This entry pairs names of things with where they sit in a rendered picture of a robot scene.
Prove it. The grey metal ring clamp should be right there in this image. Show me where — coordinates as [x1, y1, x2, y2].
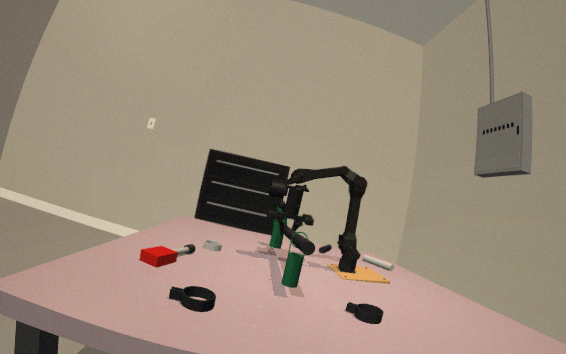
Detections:
[204, 239, 222, 251]

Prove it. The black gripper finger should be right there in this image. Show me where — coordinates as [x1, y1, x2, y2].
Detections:
[292, 220, 303, 231]
[276, 219, 284, 236]

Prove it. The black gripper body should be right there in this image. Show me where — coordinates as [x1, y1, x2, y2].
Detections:
[267, 199, 314, 225]

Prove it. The black ring clamp with tab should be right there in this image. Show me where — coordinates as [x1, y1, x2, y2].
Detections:
[346, 302, 384, 324]
[169, 286, 216, 312]

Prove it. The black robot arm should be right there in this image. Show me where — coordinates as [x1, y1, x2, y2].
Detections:
[269, 166, 367, 274]

